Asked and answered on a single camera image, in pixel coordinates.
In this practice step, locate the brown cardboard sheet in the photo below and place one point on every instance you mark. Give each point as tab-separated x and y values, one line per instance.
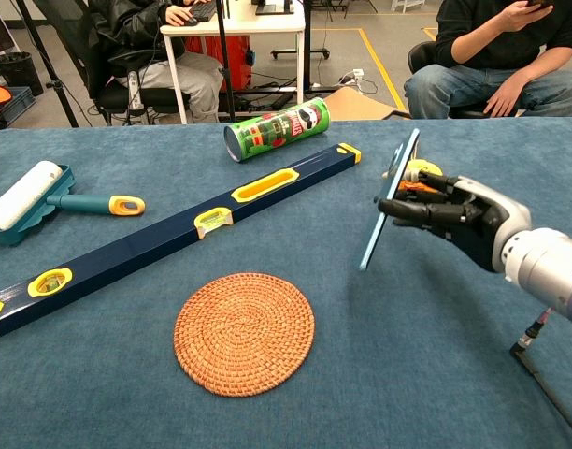
361	105

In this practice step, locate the red cabinet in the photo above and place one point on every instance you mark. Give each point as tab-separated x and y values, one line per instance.
227	58

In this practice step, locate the black office chair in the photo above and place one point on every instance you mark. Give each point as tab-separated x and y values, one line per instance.
122	93

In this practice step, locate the yellow tape measure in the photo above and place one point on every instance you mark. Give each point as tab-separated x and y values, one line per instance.
424	167

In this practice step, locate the round woven rattan coaster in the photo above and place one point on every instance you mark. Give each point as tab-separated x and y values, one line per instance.
245	334

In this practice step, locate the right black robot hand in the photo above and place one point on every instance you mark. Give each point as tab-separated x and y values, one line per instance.
473	210

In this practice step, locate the black computer mouse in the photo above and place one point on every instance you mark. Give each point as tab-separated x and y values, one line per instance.
190	20

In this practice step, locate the black waste bin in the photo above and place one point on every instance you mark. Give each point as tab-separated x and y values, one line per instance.
18	71

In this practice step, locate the navy yellow spirit level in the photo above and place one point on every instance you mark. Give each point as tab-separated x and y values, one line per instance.
141	245

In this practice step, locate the black smartphone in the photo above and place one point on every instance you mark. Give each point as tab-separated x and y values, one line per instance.
392	196

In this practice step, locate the black tripod stand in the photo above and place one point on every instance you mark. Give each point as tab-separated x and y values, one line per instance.
47	61

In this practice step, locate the white desk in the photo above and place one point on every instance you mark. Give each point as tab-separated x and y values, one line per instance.
248	28

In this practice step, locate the teal lint roller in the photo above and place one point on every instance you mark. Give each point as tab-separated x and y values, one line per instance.
29	198

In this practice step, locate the black keyboard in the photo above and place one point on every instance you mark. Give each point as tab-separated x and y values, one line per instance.
204	9

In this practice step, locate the black monitor stand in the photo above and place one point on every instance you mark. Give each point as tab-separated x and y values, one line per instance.
273	7

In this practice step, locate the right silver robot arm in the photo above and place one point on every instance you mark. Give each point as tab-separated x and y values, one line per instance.
547	266

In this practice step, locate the green Pringles can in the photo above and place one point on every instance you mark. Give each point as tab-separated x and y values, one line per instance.
276	129

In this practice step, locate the blue plastic crate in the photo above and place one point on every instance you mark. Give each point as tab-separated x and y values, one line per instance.
17	104

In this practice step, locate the black vertical pole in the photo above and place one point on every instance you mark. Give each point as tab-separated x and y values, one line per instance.
224	56

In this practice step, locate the person in black sweater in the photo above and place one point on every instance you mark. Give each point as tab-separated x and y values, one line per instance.
501	51

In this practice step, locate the person in black jacket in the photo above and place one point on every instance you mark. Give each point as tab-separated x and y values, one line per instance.
146	47

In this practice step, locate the blue table cloth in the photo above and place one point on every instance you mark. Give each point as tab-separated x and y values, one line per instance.
267	421

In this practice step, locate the white power strip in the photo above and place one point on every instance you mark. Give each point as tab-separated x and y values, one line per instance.
357	74

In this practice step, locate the black wheeled stand base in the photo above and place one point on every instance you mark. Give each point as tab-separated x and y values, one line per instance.
309	49

